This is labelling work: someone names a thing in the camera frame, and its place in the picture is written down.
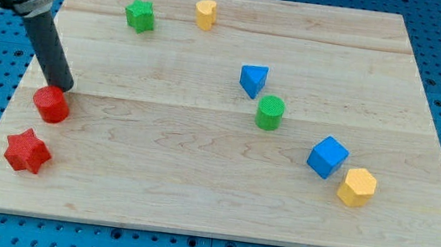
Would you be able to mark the green cylinder block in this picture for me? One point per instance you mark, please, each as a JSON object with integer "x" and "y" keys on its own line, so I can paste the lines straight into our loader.
{"x": 269, "y": 113}

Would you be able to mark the blue cube block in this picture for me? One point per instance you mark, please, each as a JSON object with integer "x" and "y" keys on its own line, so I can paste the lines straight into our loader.
{"x": 327, "y": 156}

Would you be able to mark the wooden board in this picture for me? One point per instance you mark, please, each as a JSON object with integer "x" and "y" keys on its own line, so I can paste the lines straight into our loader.
{"x": 161, "y": 135}

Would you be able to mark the blue triangle block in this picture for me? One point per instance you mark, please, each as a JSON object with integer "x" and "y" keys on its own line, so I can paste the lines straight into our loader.
{"x": 253, "y": 79}

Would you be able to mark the green star block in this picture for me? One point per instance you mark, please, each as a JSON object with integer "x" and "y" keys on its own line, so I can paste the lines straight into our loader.
{"x": 140, "y": 16}

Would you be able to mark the red cylinder block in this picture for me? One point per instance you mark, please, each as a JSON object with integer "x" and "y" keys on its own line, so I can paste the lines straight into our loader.
{"x": 51, "y": 104}

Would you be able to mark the yellow heart block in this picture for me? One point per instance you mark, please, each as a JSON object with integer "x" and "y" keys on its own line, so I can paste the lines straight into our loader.
{"x": 206, "y": 14}

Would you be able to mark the yellow hexagon block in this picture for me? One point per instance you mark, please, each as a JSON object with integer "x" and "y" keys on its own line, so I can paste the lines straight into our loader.
{"x": 357, "y": 187}

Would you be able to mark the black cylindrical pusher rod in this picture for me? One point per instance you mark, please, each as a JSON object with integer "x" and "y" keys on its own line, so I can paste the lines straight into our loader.
{"x": 47, "y": 46}

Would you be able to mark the red star block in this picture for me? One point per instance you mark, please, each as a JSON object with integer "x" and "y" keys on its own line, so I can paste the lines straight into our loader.
{"x": 26, "y": 152}

